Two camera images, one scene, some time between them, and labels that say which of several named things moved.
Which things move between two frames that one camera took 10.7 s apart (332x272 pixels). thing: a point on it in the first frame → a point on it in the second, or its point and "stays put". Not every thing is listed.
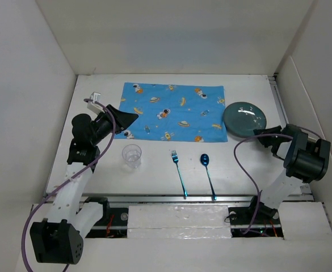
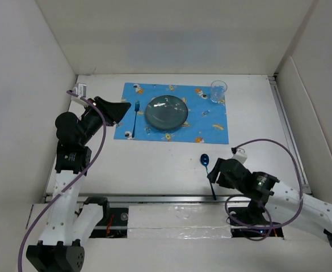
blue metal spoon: [205, 160] stays put
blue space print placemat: [175, 112] stays put
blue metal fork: [175, 158] → [137, 107]
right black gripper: [268, 131] → [214, 173]
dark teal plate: [240, 119] → [166, 112]
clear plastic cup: [132, 154] → [218, 88]
